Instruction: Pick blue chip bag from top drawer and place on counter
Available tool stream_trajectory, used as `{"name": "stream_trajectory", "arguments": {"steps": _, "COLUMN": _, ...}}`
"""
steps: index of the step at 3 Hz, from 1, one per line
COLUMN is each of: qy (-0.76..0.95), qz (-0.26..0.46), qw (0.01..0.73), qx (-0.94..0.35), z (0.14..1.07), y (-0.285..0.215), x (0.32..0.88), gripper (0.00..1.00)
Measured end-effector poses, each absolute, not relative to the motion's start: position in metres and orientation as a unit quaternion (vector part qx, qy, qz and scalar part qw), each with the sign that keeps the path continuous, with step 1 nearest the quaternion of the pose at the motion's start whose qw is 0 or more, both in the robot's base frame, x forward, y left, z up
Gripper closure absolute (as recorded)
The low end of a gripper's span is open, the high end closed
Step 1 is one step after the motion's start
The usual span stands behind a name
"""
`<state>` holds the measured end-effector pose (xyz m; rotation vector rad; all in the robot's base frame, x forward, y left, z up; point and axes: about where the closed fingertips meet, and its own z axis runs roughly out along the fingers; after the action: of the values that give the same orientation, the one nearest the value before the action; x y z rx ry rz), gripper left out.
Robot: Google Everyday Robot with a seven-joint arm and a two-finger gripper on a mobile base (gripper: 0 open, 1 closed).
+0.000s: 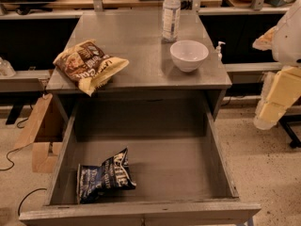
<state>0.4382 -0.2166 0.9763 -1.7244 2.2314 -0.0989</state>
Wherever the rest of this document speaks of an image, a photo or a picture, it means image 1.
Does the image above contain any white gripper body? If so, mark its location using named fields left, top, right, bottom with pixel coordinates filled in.
left=252, top=26, right=276, bottom=51

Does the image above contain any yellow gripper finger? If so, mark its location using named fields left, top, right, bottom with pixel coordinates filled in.
left=262, top=67, right=301, bottom=108
left=253, top=100, right=286, bottom=130

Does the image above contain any blue kettle chip bag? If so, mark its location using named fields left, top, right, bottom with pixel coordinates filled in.
left=76, top=148, right=136, bottom=204

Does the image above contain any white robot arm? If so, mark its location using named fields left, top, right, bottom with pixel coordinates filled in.
left=253, top=0, right=301, bottom=130

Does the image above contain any grey open drawer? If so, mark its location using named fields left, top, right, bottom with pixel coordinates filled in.
left=20, top=92, right=261, bottom=226

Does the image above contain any grey counter cabinet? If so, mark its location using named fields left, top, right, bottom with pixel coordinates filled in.
left=47, top=10, right=231, bottom=129

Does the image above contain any brown yellow chip bag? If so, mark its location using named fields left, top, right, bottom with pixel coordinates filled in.
left=54, top=40, right=129, bottom=96

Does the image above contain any black chair leg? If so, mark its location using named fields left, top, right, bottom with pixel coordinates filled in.
left=279, top=115, right=301, bottom=148

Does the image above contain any small pump bottle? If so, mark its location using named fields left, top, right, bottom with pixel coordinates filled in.
left=215, top=41, right=226, bottom=61

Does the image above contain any white bowl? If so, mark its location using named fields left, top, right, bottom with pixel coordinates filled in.
left=169, top=40, right=209, bottom=73

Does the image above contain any clear plastic water bottle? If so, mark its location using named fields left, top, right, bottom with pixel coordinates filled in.
left=162, top=0, right=181, bottom=42

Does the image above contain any cardboard box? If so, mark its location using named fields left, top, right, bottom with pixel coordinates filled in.
left=14, top=94, right=64, bottom=173

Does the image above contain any clear plastic container left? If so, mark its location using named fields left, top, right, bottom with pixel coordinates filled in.
left=0, top=57, right=16, bottom=78

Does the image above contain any black floor cable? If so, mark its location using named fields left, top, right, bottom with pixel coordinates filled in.
left=0, top=118, right=48, bottom=217

